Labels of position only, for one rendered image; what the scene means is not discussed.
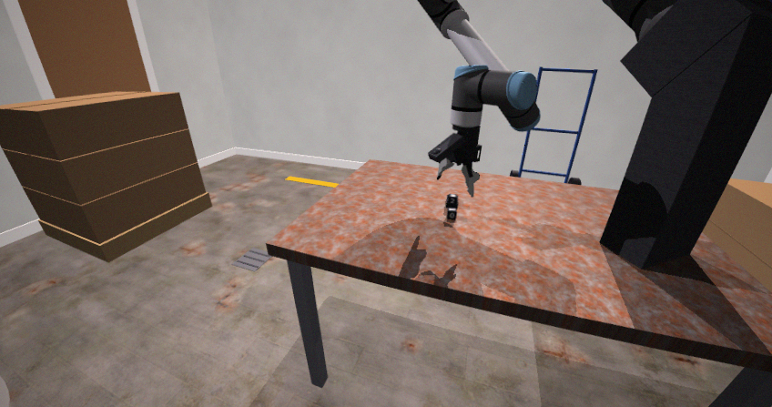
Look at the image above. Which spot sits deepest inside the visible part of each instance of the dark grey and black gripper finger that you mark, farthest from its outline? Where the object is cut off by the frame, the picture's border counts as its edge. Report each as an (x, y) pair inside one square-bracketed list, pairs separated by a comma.
[(445, 164), (470, 176)]

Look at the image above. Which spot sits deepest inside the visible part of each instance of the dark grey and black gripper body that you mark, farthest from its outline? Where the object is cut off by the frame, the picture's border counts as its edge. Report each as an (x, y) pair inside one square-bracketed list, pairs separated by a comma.
[(470, 146)]

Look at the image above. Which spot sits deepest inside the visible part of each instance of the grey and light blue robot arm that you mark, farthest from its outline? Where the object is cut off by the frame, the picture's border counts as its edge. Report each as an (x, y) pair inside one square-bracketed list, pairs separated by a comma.
[(513, 92)]

